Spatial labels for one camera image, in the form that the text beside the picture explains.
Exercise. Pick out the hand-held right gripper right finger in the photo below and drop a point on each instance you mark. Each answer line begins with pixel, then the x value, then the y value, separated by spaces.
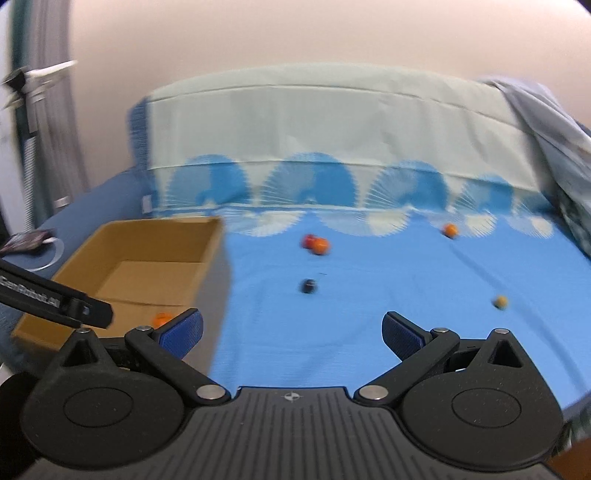
pixel 402 334

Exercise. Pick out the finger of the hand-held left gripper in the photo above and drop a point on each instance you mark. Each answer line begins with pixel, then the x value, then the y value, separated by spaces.
pixel 94 314

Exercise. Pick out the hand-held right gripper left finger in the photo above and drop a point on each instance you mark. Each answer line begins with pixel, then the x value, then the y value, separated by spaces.
pixel 181 333

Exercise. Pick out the small orange tangerine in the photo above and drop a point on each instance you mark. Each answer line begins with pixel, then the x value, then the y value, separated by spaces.
pixel 320 247
pixel 449 230
pixel 161 318

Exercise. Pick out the cardboard box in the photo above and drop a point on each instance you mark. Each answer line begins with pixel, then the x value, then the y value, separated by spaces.
pixel 138 240

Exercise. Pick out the small green olive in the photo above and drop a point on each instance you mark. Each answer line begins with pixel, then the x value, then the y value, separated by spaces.
pixel 501 302

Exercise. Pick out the dark cherry with stem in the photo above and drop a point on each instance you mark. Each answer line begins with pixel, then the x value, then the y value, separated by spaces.
pixel 308 286

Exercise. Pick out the small red fruit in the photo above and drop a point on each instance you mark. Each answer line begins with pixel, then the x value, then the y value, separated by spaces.
pixel 306 240

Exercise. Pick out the black smartphone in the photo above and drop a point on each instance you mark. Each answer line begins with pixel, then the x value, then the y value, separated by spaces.
pixel 23 241

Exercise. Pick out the blue fan-patterned sheet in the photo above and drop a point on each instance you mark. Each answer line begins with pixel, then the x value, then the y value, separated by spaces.
pixel 369 286

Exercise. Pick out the phone holder stand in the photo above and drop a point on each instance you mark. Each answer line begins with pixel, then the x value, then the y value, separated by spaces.
pixel 55 138

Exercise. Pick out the grey-blue cloth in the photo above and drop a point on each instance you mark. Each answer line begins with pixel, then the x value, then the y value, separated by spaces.
pixel 554 138

